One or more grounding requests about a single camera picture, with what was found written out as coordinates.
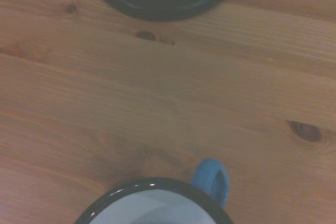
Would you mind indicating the blue enamel mug black rim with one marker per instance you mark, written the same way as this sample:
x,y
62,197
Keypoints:
x,y
157,208

